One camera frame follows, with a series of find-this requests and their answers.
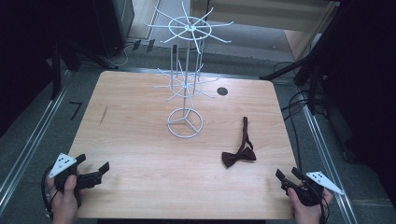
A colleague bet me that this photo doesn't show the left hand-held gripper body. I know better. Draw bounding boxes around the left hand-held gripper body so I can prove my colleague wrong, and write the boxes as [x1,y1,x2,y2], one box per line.
[49,152,103,191]

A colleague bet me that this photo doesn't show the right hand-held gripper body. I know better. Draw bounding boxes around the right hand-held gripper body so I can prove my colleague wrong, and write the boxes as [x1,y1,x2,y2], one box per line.
[279,170,346,207]

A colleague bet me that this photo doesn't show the dark red bow tie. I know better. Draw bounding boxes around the dark red bow tie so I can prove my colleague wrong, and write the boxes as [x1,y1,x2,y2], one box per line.
[220,116,258,169]

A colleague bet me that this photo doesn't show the white wire display rack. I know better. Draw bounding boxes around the white wire display rack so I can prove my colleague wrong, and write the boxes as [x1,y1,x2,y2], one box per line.
[143,0,234,140]

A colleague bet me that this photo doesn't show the person's right hand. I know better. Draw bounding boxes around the person's right hand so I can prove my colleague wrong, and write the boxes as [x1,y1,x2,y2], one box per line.
[287,186,334,224]

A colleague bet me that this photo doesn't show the person's left hand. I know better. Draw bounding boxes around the person's left hand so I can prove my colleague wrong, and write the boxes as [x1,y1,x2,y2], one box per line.
[46,174,89,224]

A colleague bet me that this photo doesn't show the black metal stand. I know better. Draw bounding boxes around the black metal stand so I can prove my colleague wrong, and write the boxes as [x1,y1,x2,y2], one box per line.
[259,3,349,115]
[46,34,120,101]

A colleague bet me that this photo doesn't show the dark cabinet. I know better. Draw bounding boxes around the dark cabinet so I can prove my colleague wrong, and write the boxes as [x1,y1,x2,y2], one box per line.
[90,0,135,59]

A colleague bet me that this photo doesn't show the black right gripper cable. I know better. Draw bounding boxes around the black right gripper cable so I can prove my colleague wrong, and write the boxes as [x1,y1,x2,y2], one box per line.
[317,196,332,224]

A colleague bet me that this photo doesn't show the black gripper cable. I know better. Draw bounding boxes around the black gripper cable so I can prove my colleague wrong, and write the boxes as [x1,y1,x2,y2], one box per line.
[40,165,60,220]
[317,196,332,224]

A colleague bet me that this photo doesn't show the metal floor rail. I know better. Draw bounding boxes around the metal floor rail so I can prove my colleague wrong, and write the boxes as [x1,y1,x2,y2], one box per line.
[0,69,73,216]
[301,102,359,224]

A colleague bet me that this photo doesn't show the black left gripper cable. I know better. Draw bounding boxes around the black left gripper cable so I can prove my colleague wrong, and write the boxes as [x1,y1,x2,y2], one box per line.
[40,165,60,220]

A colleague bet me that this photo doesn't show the black floor cables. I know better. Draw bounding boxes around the black floor cables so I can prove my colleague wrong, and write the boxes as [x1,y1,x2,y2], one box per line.
[274,60,326,174]

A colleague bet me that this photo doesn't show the white floor cable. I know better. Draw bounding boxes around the white floor cable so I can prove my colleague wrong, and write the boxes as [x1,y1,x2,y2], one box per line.
[104,41,138,68]

